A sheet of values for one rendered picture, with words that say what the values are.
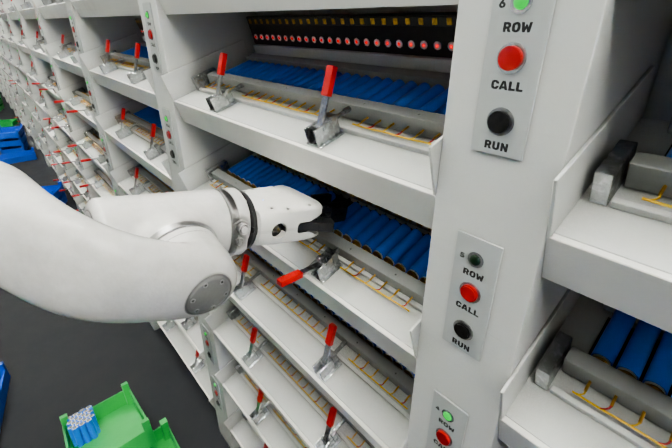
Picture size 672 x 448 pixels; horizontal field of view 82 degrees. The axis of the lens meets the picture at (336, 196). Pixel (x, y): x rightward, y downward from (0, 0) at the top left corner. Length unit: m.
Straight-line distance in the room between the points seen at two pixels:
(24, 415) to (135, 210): 1.47
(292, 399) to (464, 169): 0.69
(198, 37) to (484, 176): 0.66
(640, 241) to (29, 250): 0.42
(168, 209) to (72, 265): 0.12
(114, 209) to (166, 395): 1.30
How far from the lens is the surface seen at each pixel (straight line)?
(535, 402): 0.45
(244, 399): 1.18
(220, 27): 0.87
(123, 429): 1.57
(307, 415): 0.88
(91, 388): 1.81
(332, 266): 0.55
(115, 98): 1.53
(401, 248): 0.54
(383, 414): 0.65
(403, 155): 0.41
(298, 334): 0.75
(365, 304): 0.51
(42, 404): 1.85
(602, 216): 0.34
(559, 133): 0.29
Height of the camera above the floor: 1.22
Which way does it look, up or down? 24 degrees down
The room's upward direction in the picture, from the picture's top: straight up
